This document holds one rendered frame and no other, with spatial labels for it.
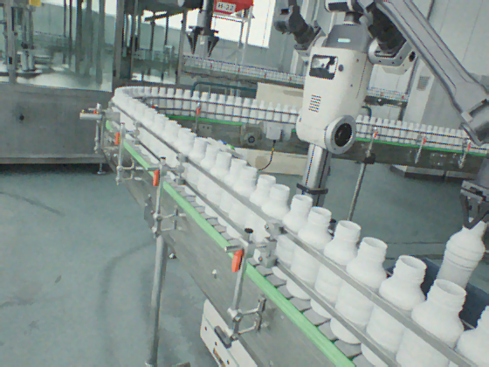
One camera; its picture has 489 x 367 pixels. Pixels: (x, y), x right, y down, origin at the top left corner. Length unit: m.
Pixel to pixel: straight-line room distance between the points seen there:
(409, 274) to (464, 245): 0.38
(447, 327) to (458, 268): 0.42
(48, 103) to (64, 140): 0.39
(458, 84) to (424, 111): 5.94
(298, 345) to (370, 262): 0.20
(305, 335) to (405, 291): 0.19
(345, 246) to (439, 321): 0.17
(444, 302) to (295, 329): 0.26
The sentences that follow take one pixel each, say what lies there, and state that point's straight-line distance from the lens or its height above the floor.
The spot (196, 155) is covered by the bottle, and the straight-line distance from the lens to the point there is 1.04.
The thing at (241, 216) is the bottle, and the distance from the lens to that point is 0.83.
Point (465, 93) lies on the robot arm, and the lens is 0.86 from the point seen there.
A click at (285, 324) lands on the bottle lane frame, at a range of 0.70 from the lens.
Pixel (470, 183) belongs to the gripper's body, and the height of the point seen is 1.23.
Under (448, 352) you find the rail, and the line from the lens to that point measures 0.52.
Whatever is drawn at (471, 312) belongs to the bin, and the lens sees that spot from 1.15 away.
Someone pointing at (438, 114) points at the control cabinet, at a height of 1.15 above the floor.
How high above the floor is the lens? 1.38
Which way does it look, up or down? 18 degrees down
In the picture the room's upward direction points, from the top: 10 degrees clockwise
